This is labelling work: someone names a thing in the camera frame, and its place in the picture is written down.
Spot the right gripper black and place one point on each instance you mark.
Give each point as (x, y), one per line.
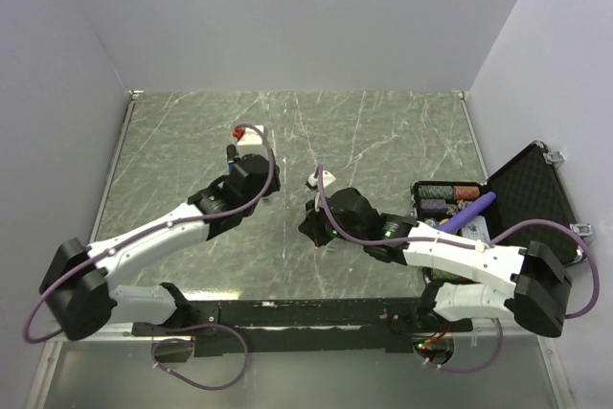
(312, 225)

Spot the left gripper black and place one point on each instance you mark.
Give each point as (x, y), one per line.
(274, 183)

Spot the blue stapler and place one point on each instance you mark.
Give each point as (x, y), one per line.
(231, 156)

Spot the white stapler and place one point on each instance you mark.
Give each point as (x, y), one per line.
(267, 200)

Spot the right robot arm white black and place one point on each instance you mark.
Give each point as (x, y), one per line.
(528, 285)

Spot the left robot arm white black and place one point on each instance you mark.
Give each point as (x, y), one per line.
(84, 284)

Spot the purple marker pen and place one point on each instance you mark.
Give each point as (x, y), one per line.
(457, 222)

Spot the black open carrying case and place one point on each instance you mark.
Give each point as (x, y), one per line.
(526, 187)

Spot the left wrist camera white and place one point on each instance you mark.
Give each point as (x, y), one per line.
(248, 141)

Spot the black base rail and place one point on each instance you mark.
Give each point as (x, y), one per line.
(316, 325)

